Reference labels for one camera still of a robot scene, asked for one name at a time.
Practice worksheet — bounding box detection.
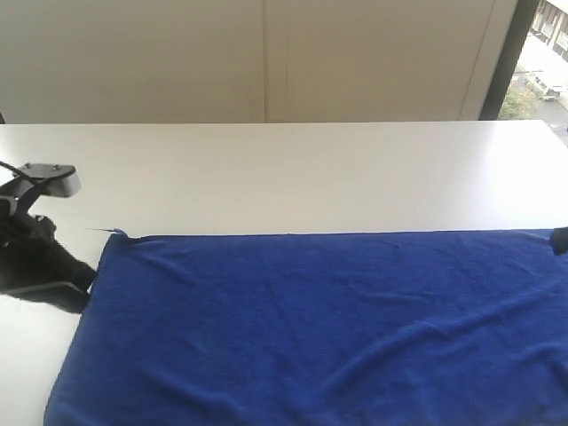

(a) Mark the dark window frame post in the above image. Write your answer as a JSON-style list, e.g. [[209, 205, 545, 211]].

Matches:
[[478, 0, 539, 121]]

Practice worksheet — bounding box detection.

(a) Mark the blue towel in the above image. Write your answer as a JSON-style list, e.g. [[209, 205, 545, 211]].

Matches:
[[43, 230, 567, 425]]

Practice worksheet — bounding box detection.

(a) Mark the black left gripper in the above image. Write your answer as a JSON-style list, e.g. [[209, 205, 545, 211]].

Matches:
[[1, 196, 97, 314]]

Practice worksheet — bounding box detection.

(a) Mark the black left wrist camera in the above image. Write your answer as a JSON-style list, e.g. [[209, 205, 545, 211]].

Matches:
[[20, 163, 81, 198]]

